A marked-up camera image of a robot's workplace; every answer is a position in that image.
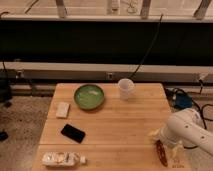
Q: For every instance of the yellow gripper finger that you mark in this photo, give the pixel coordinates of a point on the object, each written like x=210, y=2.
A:
x=154, y=135
x=174, y=150

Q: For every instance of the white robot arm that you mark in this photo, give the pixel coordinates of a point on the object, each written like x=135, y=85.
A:
x=183, y=126

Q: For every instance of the blue power box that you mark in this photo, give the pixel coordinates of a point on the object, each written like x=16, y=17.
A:
x=182, y=101

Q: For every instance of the translucent plastic cup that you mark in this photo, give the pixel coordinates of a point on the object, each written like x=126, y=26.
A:
x=126, y=88

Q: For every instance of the green bowl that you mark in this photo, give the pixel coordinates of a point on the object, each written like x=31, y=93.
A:
x=89, y=96

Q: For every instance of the black smartphone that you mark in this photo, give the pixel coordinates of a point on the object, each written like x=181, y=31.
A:
x=73, y=133

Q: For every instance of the white sponge block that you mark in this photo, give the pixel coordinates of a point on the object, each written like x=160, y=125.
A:
x=62, y=110

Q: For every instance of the clear plastic bottle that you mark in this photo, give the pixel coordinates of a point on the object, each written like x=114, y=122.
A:
x=62, y=159

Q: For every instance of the black chair base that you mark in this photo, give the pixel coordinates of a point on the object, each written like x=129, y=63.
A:
x=5, y=97

